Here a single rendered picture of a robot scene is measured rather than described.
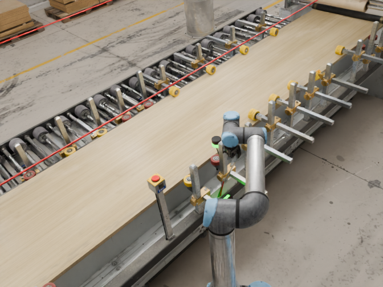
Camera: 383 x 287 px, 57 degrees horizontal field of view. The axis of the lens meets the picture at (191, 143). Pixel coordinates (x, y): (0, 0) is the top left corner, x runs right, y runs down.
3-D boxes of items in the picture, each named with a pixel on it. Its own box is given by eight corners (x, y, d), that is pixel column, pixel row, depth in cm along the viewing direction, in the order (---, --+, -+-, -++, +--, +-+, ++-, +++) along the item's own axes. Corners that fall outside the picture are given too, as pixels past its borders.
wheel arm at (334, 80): (367, 92, 273) (368, 89, 271) (365, 94, 271) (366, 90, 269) (324, 77, 294) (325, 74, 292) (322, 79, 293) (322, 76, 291)
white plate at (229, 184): (237, 183, 247) (237, 173, 240) (211, 205, 235) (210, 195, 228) (236, 182, 247) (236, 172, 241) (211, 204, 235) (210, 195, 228)
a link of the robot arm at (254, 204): (270, 216, 132) (267, 121, 187) (236, 214, 135) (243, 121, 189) (269, 236, 139) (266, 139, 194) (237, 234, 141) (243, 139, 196)
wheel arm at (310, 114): (333, 123, 249) (334, 119, 247) (331, 126, 247) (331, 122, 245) (274, 99, 278) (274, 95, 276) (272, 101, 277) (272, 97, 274)
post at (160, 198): (174, 236, 219) (163, 187, 190) (168, 241, 217) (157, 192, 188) (170, 232, 222) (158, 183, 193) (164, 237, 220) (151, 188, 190)
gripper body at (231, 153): (222, 154, 214) (221, 138, 206) (231, 146, 218) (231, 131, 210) (231, 159, 209) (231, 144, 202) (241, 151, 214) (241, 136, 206)
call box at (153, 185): (167, 188, 190) (164, 178, 185) (157, 196, 187) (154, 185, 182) (158, 181, 194) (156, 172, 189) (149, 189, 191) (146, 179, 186)
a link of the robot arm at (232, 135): (242, 135, 181) (243, 121, 191) (220, 135, 183) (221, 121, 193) (242, 149, 188) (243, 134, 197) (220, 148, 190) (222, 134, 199)
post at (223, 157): (228, 193, 247) (225, 141, 215) (225, 196, 245) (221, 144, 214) (224, 191, 249) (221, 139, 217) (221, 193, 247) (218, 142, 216)
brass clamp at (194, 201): (211, 195, 228) (210, 190, 225) (196, 208, 221) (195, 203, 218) (204, 191, 231) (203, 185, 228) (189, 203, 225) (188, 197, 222)
